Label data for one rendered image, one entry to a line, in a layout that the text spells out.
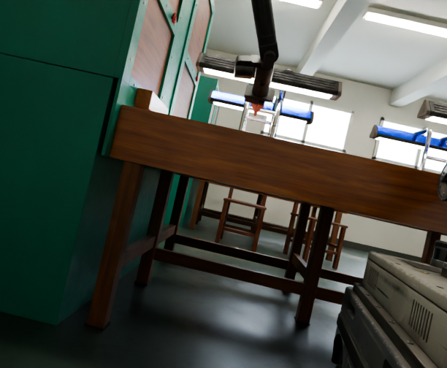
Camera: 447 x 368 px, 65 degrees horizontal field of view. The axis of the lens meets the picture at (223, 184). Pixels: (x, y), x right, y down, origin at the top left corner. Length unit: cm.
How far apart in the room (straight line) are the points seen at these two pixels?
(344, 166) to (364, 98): 595
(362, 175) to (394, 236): 601
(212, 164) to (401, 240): 631
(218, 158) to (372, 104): 612
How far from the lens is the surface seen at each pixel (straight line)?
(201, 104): 425
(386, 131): 223
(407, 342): 78
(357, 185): 124
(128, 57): 129
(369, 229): 704
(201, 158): 119
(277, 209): 657
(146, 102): 139
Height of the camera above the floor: 57
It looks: 1 degrees up
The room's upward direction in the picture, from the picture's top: 13 degrees clockwise
